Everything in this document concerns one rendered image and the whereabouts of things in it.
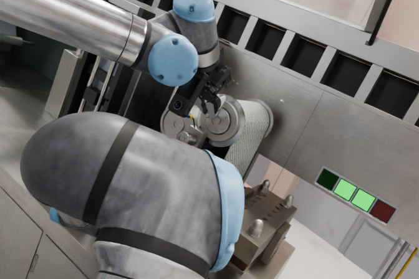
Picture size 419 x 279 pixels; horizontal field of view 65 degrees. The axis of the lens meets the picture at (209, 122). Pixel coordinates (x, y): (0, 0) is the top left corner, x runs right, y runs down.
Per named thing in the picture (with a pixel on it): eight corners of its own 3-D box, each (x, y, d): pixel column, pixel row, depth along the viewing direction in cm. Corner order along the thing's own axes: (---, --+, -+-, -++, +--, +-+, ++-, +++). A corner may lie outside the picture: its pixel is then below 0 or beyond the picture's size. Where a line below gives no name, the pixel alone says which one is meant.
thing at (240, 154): (204, 198, 95) (232, 142, 91) (237, 184, 116) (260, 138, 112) (206, 199, 95) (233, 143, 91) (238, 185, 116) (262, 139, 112)
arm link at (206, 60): (203, 60, 67) (173, 45, 70) (206, 75, 70) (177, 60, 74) (225, 38, 70) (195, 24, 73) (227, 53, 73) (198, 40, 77)
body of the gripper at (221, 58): (233, 84, 84) (230, 49, 74) (212, 108, 80) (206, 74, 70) (209, 72, 87) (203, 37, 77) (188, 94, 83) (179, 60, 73)
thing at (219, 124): (217, 139, 90) (199, 120, 93) (220, 139, 92) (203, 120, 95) (234, 120, 88) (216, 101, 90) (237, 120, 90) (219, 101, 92)
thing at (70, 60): (35, 106, 136) (78, -31, 123) (64, 108, 148) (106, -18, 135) (55, 122, 130) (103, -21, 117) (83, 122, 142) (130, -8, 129)
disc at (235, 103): (190, 134, 97) (206, 86, 94) (191, 134, 97) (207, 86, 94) (234, 156, 90) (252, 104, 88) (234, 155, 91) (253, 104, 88)
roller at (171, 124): (154, 132, 102) (169, 97, 99) (196, 129, 124) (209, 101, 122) (183, 152, 97) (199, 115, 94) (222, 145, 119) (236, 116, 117)
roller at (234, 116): (194, 131, 95) (207, 93, 92) (232, 129, 117) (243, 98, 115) (228, 148, 89) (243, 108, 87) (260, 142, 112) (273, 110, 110)
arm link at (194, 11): (161, -5, 62) (201, -22, 63) (173, 40, 71) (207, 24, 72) (178, 17, 58) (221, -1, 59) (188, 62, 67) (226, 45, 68)
